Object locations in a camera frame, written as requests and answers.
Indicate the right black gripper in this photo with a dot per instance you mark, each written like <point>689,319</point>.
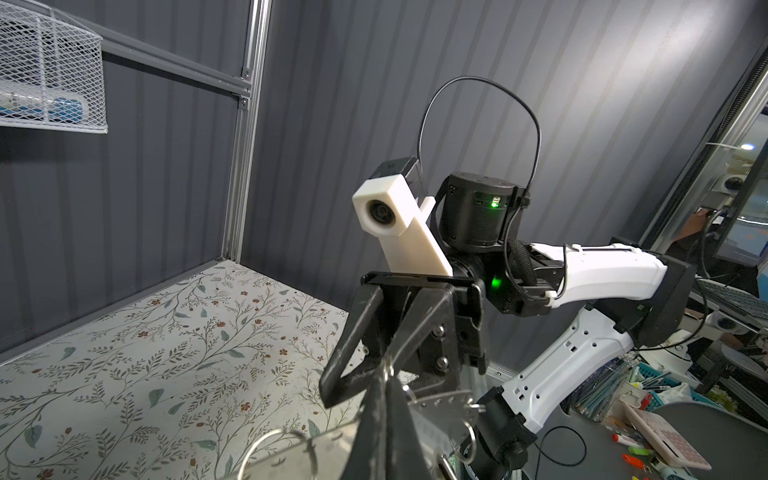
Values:
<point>428,326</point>

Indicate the floral patterned table mat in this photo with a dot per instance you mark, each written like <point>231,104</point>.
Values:
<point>177,385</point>

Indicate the pink calculator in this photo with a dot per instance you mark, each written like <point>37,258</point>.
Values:
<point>674,449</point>

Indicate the markers in white basket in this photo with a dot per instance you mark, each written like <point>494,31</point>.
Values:
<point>18,105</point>

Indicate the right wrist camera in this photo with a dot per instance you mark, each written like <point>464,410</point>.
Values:
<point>393,206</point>

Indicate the white wire mesh basket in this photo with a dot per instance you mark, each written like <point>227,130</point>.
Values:
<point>49,55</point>

